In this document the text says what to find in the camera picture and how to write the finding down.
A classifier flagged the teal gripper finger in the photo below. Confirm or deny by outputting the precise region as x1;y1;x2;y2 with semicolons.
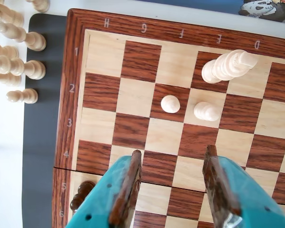
202;144;285;228
64;149;143;228

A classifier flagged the light wooden pawn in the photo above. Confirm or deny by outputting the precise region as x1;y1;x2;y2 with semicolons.
160;95;181;114
6;88;39;105
193;101;221;122

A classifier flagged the wooden folding chess board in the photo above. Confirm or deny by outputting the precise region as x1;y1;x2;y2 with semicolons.
51;8;285;228

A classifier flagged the dark wooden pawn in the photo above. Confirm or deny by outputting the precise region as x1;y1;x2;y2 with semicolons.
70;180;97;213

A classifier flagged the dark grey mat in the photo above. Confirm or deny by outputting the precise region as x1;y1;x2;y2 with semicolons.
22;13;73;228

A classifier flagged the light wooden king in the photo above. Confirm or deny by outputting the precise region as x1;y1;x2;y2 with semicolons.
201;49;258;84

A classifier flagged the light wooden bishop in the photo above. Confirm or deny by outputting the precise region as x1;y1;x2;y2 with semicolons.
0;21;47;52
0;55;46;80

